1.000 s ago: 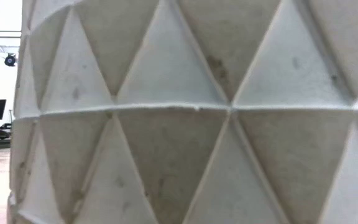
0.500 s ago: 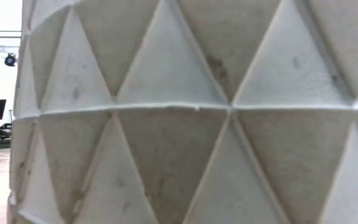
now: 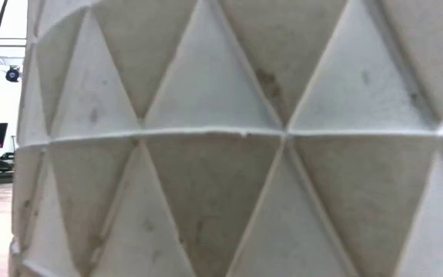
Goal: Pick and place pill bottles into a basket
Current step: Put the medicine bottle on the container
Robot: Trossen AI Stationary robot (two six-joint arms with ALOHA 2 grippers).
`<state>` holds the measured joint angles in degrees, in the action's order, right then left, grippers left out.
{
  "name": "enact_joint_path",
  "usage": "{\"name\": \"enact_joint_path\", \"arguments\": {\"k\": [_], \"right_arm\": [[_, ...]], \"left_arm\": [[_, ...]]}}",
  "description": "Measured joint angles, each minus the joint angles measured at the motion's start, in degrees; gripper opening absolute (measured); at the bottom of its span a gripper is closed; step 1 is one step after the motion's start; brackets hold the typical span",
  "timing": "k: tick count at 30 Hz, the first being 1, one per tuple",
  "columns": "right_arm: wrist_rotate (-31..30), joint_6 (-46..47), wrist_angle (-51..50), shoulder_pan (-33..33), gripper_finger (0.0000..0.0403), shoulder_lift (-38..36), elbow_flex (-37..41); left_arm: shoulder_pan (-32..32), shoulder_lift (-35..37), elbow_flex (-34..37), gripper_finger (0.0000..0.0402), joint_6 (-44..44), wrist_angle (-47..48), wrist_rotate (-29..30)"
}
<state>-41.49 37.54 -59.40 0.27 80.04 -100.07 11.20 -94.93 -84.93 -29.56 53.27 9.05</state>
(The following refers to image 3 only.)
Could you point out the white faceted triangle-pattern basket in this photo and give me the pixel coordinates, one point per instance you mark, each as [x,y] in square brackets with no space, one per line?
[221,154]

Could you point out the black round mounted camera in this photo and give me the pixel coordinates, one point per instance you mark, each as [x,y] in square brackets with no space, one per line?
[12,74]

